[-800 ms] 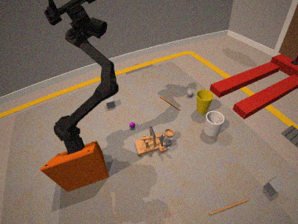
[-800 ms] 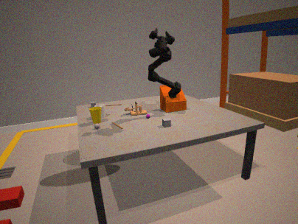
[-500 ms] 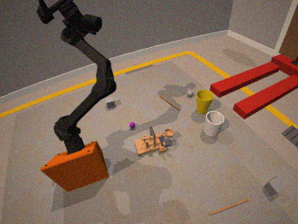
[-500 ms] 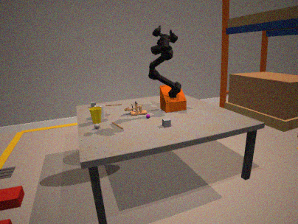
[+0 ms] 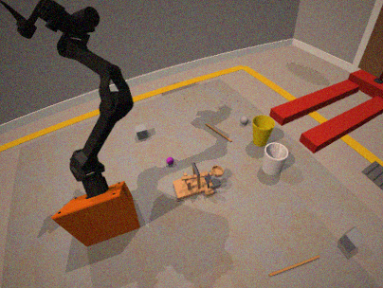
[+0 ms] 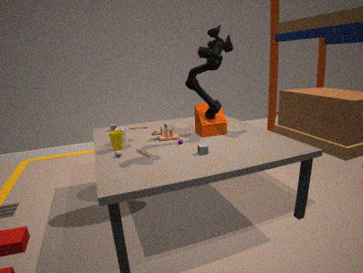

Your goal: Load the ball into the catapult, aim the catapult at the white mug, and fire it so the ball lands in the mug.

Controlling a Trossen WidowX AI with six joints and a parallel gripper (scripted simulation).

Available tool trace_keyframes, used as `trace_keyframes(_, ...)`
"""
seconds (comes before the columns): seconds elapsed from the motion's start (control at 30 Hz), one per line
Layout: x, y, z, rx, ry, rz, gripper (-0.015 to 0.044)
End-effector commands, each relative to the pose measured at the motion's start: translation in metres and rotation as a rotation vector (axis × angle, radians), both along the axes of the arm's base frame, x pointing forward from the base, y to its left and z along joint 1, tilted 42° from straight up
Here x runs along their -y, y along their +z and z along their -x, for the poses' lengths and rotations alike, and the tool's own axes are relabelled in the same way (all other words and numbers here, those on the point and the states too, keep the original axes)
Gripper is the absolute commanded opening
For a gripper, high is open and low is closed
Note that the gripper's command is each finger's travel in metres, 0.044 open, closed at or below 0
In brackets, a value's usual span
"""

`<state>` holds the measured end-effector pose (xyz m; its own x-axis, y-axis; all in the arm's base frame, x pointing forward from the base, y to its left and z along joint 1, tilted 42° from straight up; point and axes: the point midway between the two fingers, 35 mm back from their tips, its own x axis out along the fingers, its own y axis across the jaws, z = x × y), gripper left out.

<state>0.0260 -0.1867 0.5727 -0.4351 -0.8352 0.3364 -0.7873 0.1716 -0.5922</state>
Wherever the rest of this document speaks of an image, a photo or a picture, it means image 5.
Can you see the purple ball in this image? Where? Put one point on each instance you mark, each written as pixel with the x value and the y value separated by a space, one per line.
pixel 169 160

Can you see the yellow cup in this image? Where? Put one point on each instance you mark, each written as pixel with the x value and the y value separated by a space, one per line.
pixel 262 127

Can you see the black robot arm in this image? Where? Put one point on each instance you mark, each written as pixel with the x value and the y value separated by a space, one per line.
pixel 114 105

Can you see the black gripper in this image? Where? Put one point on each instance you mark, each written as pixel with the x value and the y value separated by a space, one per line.
pixel 26 28

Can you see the white paper cup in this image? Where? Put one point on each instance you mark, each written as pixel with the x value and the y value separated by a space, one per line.
pixel 274 158

